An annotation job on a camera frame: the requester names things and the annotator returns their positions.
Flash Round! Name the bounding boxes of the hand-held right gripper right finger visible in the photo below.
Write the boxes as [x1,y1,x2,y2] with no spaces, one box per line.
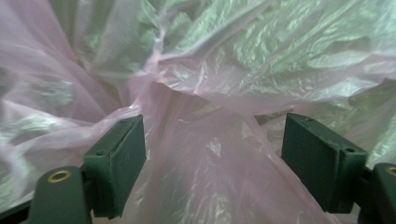
[280,112,369,215]

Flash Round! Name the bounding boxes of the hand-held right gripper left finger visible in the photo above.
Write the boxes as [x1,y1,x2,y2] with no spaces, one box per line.
[82,114,148,218]

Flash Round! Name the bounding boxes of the green plastic bin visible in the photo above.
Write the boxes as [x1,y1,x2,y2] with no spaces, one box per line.
[0,0,396,200]

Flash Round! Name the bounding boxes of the pink plastic bag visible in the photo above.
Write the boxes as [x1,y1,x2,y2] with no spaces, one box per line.
[0,0,396,224]

